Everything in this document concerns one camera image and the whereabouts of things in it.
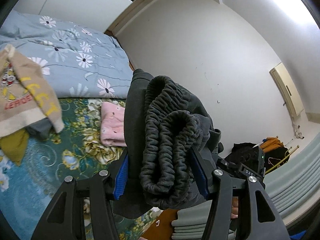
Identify dark grey fleece pants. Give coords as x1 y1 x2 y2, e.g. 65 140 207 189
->
113 69 221 219

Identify pile of clothes on floor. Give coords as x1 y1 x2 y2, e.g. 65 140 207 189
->
223 142 292 174

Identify gold clothes rack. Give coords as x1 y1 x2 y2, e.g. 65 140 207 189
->
264 145 300 174

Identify person's right hand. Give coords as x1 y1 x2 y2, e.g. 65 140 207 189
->
231 197 239 219

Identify teal floral bed blanket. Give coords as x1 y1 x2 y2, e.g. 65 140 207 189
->
0 97 163 240

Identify grey ribbed storage bag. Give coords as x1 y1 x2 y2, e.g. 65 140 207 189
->
172 135 319 239

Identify orange garment on rack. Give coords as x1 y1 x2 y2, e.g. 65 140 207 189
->
260 137 284 153

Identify mustard yellow garment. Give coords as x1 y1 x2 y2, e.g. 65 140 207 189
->
1 128 29 166

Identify folded pink garment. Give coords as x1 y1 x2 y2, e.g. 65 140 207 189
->
100 102 126 147

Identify beige sweater with yellow letters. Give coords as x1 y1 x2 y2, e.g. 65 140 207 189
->
1 44 64 137

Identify light blue floral quilt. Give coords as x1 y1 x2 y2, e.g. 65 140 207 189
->
1 10 132 99

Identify cream wall cabinet door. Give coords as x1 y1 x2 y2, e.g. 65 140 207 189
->
270 62 304 118

